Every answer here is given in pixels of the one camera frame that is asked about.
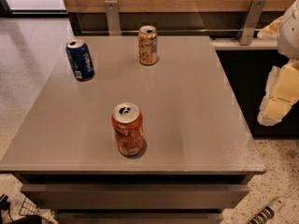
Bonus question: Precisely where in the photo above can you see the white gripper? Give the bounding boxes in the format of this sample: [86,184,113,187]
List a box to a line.
[257,0,299,126]

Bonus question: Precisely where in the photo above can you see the red coke can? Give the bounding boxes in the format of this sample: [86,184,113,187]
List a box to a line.
[111,102,144,156]

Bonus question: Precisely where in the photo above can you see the orange soda can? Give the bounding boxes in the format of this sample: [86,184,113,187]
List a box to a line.
[138,25,158,65]

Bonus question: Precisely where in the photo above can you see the blue pepsi can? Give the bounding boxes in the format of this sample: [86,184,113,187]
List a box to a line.
[65,38,95,82]

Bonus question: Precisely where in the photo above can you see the grey upper drawer front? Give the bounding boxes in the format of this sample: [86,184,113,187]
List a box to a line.
[21,184,249,210]

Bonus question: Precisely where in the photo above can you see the grey drawer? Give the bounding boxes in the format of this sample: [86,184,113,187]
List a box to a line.
[58,212,222,224]
[21,184,249,210]

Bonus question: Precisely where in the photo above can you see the grey lower drawer front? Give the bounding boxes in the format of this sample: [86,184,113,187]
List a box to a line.
[58,212,222,224]

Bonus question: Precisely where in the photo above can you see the right metal bracket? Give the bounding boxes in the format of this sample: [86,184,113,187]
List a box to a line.
[237,0,266,46]

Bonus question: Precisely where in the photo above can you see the metal bracket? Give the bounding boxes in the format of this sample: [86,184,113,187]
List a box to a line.
[237,0,266,46]
[105,0,121,36]

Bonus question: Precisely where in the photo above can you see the white power strip with cable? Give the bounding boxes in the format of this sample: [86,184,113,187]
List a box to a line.
[247,186,299,224]

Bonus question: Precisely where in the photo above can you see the left metal bracket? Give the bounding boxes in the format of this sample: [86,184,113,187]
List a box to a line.
[105,0,121,36]

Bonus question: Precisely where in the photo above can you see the black wire basket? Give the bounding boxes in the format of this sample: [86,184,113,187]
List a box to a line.
[0,193,43,224]

